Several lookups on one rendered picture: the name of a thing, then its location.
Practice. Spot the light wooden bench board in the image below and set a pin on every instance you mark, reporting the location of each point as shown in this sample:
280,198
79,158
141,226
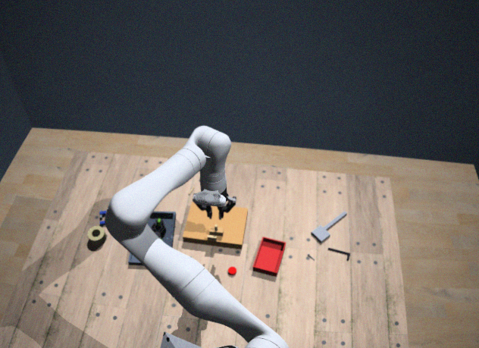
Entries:
233,223

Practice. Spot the red open tray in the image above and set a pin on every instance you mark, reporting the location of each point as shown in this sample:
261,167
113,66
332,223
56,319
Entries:
269,256

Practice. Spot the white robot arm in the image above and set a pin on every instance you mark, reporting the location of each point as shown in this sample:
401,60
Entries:
183,277

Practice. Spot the small wooden block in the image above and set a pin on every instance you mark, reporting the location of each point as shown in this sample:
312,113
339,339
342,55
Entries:
220,231

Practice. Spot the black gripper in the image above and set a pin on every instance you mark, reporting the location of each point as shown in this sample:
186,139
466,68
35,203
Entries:
231,203

